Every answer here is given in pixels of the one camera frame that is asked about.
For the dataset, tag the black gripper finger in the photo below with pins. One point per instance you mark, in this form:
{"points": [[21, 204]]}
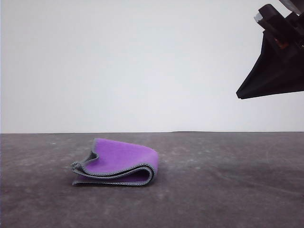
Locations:
{"points": [[273, 66], [280, 88]]}

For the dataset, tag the grey table cloth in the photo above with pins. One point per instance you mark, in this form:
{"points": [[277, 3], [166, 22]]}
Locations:
{"points": [[213, 190]]}

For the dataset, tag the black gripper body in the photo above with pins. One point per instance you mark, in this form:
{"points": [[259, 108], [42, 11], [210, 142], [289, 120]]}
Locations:
{"points": [[289, 31]]}

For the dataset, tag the purple towel with grey hem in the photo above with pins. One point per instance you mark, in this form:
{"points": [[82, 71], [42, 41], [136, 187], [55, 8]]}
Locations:
{"points": [[123, 156]]}

